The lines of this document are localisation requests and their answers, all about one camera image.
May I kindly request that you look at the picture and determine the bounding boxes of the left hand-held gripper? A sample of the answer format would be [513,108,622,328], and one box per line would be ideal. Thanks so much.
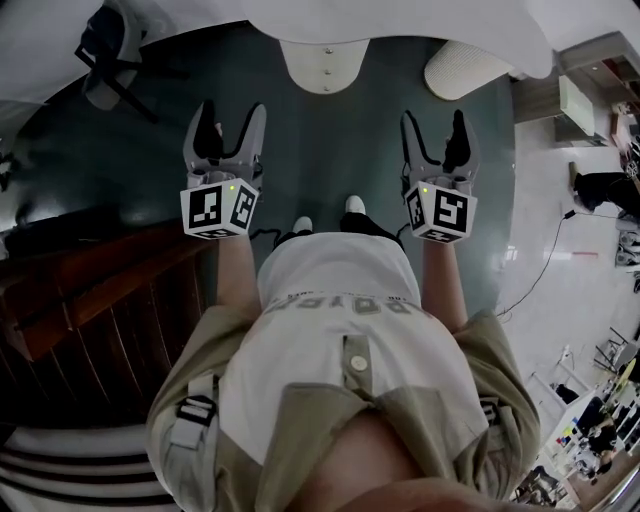
[179,99,268,240]

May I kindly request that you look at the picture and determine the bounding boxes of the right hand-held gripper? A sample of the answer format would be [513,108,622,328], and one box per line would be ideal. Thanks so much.
[399,108,481,246]

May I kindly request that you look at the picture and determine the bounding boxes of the person's left forearm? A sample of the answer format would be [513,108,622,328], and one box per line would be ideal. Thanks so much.
[217,234,262,315]

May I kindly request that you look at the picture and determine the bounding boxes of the person's right forearm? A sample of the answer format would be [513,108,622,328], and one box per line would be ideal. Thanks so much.
[418,239,470,332]

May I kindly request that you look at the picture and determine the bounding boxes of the person's black trousers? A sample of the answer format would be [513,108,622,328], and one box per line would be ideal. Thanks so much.
[273,212,404,249]

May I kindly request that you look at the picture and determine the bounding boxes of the white flat box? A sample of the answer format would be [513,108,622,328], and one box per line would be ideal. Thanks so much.
[558,74,597,138]

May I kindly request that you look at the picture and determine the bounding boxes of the person's white and khaki shirt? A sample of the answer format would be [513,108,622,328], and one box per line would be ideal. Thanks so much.
[144,232,544,512]

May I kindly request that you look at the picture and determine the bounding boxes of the cluttered white workbench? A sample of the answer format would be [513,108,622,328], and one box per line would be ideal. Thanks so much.
[524,324,640,501]

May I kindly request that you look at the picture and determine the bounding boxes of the person's chin and neck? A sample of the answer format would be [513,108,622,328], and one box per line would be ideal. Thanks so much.
[299,412,501,512]

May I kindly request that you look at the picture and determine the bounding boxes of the white black striped bedding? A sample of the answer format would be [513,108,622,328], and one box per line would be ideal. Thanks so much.
[0,423,172,512]

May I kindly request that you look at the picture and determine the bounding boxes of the black power adapter cable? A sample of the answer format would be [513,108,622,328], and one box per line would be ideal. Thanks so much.
[494,209,626,316]

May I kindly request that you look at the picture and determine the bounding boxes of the dark wooden bed frame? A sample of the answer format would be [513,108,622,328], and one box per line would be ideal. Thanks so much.
[0,212,222,432]

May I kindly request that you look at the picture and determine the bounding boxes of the grey strap with black buckle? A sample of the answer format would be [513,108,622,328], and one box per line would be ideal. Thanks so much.
[477,397,504,429]
[169,374,221,449]

